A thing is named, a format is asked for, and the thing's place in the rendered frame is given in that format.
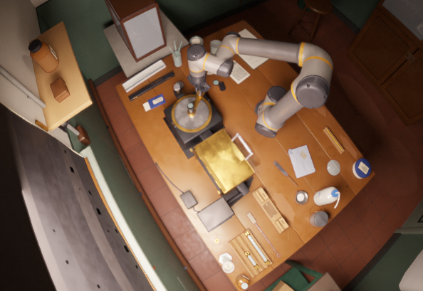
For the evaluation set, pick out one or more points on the white round dish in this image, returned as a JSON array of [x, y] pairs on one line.
[[333, 167]]

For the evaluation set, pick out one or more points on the brown wall fitting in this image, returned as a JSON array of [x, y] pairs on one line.
[[83, 135]]

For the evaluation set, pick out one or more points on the large wooden cupboard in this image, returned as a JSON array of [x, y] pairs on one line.
[[390, 62]]

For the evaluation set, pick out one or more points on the pale beaker with rods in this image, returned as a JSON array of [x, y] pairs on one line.
[[177, 58]]

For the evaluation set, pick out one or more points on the metal spatula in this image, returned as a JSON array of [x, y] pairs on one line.
[[281, 168]]

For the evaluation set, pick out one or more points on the brass polarimeter hood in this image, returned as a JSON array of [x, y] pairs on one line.
[[223, 160]]

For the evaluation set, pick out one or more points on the wooden tube rest tray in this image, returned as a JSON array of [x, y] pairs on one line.
[[241, 251]]

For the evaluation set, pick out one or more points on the silver graduated circle disc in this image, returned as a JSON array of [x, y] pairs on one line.
[[183, 114]]

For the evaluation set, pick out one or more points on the white and blue box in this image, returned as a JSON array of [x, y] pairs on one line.
[[154, 102]]

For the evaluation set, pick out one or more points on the open white notebook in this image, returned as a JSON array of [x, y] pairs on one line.
[[254, 58]]

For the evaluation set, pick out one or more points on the wooden glass-fronted cabinet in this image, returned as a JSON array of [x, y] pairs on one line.
[[132, 16]]

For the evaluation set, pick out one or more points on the wooden stool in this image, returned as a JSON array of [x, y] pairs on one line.
[[319, 3]]

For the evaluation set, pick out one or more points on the white folded cloth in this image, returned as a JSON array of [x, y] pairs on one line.
[[226, 261]]

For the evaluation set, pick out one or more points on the wooden block holder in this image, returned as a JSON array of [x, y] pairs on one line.
[[269, 208]]

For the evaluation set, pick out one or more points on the black polarimeter body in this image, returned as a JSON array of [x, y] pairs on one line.
[[213, 122]]

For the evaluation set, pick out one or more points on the grey metal beaker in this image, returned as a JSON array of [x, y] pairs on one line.
[[319, 219]]

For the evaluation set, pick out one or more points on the wooden wall shelf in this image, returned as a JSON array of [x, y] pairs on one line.
[[62, 112]]

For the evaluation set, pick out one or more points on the white labelled jar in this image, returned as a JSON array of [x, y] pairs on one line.
[[361, 168]]

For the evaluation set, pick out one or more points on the grey wall board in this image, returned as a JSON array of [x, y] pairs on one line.
[[59, 204]]

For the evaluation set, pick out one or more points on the long black case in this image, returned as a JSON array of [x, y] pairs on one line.
[[150, 87]]

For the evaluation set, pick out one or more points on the grey flat box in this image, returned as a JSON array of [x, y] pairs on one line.
[[215, 214]]

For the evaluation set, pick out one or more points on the small wooden box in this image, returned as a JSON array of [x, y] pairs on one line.
[[60, 89]]

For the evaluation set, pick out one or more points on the white cup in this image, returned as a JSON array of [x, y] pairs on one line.
[[214, 47]]

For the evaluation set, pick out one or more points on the black magnifier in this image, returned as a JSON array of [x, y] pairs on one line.
[[220, 85]]

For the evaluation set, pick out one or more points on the grey round tin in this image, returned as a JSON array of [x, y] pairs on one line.
[[195, 40]]

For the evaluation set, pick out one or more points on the white wash bottle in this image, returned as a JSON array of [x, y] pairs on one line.
[[324, 196]]

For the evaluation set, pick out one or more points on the sealed glass tube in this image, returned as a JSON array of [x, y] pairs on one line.
[[256, 249]]

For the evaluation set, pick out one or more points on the small glass bottle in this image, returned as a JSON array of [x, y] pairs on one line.
[[244, 283]]

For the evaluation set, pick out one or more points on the small grey adapter box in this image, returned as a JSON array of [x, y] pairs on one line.
[[188, 199]]

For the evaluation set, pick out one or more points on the cardboard box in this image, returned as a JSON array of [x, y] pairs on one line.
[[317, 284]]

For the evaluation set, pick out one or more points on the white paper envelope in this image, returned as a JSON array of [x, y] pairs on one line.
[[301, 162]]

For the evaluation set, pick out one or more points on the grey wall pipe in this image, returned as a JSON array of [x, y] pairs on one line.
[[20, 86]]

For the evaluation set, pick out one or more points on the green chair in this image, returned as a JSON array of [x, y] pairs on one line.
[[302, 275]]

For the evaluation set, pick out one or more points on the white printed card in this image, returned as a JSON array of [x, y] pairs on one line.
[[240, 72]]

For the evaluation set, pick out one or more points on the small brass black knob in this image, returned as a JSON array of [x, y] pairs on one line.
[[178, 87]]

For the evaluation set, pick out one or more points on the small metal dish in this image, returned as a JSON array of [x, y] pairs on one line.
[[301, 197]]

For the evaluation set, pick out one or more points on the pale stone slab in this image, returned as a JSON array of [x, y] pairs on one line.
[[145, 62]]

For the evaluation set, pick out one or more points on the long white box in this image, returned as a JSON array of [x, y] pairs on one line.
[[143, 76]]

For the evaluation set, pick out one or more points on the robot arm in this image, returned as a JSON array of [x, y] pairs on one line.
[[284, 51]]

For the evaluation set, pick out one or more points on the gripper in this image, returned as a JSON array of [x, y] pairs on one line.
[[198, 82]]

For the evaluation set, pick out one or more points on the amber bottle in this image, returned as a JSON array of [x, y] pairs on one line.
[[44, 58]]

